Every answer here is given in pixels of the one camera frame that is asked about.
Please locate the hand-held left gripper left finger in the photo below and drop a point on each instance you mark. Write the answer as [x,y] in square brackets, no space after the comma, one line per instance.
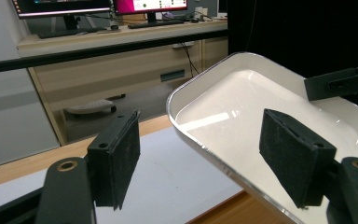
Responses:
[115,161]

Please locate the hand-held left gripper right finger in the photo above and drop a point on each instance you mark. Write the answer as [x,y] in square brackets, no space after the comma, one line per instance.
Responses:
[295,158]

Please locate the light wooden desk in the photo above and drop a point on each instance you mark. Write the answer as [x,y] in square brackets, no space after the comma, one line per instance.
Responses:
[105,77]

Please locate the white cabinet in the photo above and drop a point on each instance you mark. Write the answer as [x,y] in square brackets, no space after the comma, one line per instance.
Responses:
[9,109]

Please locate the white power strip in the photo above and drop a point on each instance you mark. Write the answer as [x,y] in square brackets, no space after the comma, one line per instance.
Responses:
[183,44]

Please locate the black keyboard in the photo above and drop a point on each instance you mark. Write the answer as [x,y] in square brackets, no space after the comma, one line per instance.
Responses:
[155,23]
[68,32]

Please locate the computer monitor pink screen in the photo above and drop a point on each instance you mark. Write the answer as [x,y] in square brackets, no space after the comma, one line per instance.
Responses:
[150,5]

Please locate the wide computer monitor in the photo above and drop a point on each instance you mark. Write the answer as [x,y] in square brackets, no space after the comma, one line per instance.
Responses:
[62,6]

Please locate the black horizontal frame bar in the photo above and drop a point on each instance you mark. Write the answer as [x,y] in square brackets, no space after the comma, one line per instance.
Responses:
[90,53]

